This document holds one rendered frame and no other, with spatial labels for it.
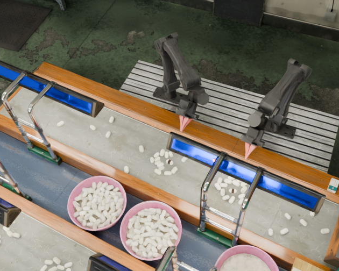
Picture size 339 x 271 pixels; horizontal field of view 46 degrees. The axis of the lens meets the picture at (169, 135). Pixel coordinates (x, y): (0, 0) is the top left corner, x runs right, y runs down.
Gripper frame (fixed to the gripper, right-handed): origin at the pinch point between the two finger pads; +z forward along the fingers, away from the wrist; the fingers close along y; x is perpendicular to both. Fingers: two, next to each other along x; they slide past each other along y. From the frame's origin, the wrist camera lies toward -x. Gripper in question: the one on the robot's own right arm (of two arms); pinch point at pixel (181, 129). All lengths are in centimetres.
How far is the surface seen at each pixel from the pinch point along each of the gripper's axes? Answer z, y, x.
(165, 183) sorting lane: 25.6, 3.1, -6.0
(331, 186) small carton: 0, 71, 10
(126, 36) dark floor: -38, -120, 143
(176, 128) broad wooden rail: 2.0, -5.8, 10.5
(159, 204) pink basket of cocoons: 33.1, 6.3, -14.5
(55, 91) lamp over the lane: 1, -51, -31
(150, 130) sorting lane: 7.6, -18.3, 8.9
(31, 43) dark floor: -5, -193, 115
